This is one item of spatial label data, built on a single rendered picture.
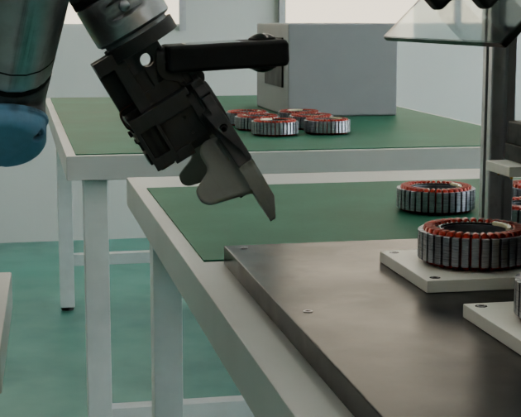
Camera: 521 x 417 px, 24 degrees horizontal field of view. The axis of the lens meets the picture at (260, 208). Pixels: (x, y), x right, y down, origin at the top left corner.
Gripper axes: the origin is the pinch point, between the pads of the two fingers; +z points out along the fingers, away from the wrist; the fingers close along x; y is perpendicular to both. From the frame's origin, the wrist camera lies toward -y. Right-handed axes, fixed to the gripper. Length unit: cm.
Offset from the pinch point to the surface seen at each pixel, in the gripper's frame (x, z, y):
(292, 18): -447, 41, -101
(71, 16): -448, -12, -13
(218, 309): 0.4, 6.4, 9.0
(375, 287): 4.2, 11.8, -4.7
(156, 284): -89, 24, 14
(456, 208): -46, 26, -28
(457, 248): 4.5, 12.8, -13.4
